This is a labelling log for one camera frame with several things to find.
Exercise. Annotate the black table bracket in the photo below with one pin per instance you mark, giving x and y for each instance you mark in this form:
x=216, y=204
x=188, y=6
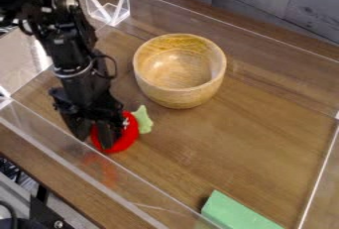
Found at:
x=43, y=214

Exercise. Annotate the red plush fruit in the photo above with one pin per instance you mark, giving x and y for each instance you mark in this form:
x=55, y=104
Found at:
x=139, y=125

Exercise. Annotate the clear acrylic enclosure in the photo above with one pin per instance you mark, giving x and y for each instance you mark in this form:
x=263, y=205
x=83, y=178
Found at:
x=260, y=142

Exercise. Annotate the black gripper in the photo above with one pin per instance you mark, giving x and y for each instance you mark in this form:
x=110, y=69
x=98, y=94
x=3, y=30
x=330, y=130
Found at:
x=84, y=104

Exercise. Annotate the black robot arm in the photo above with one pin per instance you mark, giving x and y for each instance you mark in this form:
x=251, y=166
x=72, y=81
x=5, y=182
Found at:
x=56, y=22

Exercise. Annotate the green foam block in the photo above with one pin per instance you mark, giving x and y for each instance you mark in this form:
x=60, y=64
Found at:
x=232, y=215

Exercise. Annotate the light wooden bowl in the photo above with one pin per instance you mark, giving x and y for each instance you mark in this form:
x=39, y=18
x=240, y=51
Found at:
x=179, y=69

